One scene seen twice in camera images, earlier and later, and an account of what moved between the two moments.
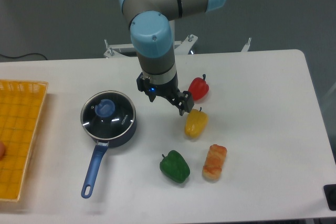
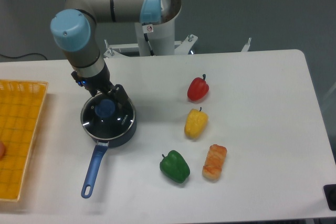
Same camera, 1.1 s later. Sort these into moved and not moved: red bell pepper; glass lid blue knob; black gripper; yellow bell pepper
Moved: black gripper
Not moved: red bell pepper; glass lid blue knob; yellow bell pepper
